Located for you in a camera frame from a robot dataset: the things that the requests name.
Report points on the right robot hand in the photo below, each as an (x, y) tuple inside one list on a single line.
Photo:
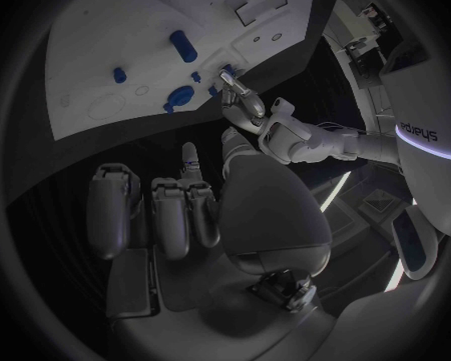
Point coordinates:
[(270, 216)]

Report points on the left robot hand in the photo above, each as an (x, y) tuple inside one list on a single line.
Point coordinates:
[(248, 105)]

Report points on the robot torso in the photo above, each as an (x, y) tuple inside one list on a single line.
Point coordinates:
[(425, 102)]

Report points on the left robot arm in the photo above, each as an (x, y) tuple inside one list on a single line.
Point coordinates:
[(315, 144)]

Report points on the small blue peg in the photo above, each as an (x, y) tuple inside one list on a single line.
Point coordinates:
[(196, 76)]

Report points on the long blue cylinder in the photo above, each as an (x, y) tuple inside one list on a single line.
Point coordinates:
[(184, 46)]

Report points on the small blue plug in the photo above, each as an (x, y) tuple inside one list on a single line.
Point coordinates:
[(168, 108), (212, 90)]

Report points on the blue block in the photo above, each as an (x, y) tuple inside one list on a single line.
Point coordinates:
[(228, 67)]

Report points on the cluttered workshop desk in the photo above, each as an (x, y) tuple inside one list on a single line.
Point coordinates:
[(364, 39)]

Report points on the white task board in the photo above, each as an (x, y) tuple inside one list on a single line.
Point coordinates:
[(127, 36)]

